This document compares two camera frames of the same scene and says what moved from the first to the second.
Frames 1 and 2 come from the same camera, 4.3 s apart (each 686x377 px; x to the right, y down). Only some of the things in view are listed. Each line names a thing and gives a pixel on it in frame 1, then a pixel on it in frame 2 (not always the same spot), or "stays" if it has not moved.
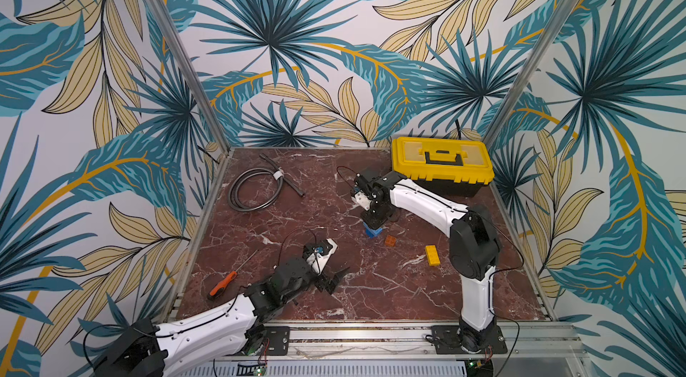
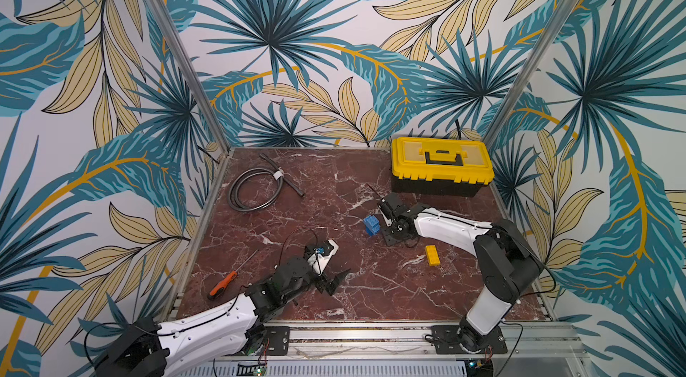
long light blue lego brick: x=372 y=232 stays
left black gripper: x=324 y=285 stays
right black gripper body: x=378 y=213 → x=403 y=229
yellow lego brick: x=432 y=255 stays
